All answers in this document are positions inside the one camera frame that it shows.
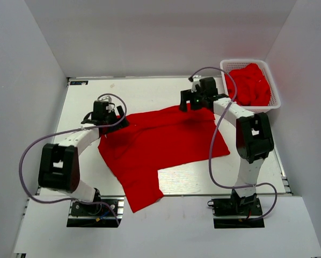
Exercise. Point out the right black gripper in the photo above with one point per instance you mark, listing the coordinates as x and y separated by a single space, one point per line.
187 95

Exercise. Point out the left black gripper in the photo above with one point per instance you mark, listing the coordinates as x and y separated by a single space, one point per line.
123 123

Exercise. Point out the red t shirt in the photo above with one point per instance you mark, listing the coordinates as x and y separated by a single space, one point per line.
155 140

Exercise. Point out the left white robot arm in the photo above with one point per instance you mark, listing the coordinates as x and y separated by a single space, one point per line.
59 167

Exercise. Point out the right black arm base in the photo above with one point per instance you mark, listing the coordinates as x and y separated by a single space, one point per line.
226 215

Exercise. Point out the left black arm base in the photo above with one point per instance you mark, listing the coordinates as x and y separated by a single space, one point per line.
96 216

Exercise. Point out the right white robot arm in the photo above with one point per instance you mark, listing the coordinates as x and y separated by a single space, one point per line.
254 140

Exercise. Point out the red t shirts pile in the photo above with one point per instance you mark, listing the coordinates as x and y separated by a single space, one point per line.
252 86

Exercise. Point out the blue table label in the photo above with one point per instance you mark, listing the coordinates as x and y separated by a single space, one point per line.
78 83

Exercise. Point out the white plastic basket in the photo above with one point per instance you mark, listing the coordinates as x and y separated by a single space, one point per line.
230 87

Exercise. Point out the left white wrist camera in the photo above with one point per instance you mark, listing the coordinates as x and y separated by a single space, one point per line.
107 102

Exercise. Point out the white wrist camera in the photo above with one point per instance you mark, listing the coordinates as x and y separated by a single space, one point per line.
107 102
196 86

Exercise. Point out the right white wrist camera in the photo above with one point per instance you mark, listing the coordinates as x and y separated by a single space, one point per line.
196 86

